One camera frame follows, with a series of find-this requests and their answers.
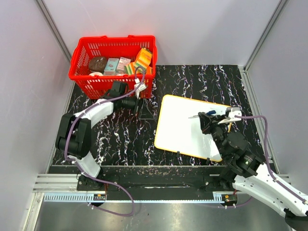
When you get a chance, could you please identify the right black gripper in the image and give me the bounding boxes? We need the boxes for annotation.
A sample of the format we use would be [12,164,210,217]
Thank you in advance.
[198,112,230,158]

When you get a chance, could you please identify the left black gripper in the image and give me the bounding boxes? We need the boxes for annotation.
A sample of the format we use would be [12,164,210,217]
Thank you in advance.
[120,92,154,120]

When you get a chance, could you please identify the blue capped whiteboard marker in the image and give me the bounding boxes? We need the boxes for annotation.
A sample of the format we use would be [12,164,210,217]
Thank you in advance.
[188,110,216,119]

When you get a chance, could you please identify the white whiteboard with orange frame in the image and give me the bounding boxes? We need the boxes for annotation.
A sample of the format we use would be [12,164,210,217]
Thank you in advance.
[154,94,228,162]

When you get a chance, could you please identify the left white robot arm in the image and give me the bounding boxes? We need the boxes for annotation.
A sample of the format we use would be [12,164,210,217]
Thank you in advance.
[55,79,146,190]

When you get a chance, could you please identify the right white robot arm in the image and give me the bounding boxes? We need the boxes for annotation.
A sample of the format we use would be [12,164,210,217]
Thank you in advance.
[197,108,308,231]

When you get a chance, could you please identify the pink white small box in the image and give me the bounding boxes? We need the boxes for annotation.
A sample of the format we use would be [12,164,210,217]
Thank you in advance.
[116,57,131,74]

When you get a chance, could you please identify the orange juice carton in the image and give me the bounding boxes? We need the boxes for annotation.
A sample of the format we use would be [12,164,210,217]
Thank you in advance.
[135,48,152,68]

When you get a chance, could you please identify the teal small box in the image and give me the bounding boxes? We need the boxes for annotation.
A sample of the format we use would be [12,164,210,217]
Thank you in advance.
[103,58,119,76]

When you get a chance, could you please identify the white round cup lid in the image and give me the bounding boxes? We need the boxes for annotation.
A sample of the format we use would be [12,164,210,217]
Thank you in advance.
[90,72,103,77]

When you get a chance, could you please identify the brown round bread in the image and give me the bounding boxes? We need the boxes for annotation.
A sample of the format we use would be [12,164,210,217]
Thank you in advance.
[88,56,108,72]

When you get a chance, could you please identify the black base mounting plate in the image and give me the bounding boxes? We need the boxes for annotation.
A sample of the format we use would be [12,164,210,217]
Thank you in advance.
[77,166,234,202]

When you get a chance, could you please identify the red plastic shopping basket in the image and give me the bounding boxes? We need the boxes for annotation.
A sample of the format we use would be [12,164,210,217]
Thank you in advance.
[68,35,157,99]

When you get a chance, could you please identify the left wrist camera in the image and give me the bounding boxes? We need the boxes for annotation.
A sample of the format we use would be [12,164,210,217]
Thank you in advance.
[134,82,147,98]

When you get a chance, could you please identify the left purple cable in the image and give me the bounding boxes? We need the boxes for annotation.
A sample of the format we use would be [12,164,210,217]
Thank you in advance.
[64,66,147,217]

